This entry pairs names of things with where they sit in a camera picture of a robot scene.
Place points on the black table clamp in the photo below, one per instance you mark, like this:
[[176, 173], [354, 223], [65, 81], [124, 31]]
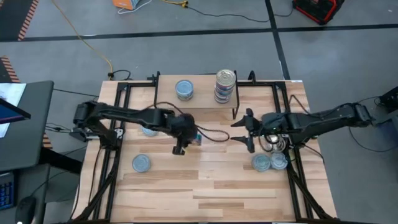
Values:
[[154, 77], [252, 76]]

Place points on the grey lower desk surface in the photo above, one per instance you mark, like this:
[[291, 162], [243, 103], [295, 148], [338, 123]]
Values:
[[37, 183]]

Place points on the white paper sheet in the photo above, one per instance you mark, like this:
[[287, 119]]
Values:
[[14, 91]]

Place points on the black orange striped floor mat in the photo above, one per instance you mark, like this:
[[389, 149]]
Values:
[[12, 18], [4, 73]]

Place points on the black computer keyboard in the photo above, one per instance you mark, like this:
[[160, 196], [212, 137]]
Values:
[[6, 194]]

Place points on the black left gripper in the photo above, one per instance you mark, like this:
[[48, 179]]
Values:
[[182, 129]]

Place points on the orange box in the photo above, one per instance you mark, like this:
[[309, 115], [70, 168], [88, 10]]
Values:
[[124, 3]]

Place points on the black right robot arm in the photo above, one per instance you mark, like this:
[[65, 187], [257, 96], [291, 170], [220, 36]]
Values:
[[326, 119]]

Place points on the wooden shelf with black legs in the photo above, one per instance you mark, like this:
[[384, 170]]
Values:
[[203, 90]]

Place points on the black floor equipment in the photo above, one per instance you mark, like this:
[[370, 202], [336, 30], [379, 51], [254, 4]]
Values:
[[390, 99]]

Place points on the black metal table frame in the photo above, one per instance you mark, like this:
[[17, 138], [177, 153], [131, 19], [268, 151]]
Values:
[[122, 84]]

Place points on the tablet with blue screen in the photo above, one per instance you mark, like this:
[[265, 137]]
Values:
[[11, 113]]

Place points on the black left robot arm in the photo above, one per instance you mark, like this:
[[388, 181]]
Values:
[[130, 115]]

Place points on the black desk support bar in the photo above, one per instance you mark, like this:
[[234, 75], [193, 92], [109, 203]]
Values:
[[62, 160]]

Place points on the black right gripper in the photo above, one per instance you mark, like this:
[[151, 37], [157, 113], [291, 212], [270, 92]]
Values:
[[269, 124]]

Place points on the red and black case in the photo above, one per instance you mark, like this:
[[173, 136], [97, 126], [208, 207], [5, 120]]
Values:
[[317, 11]]

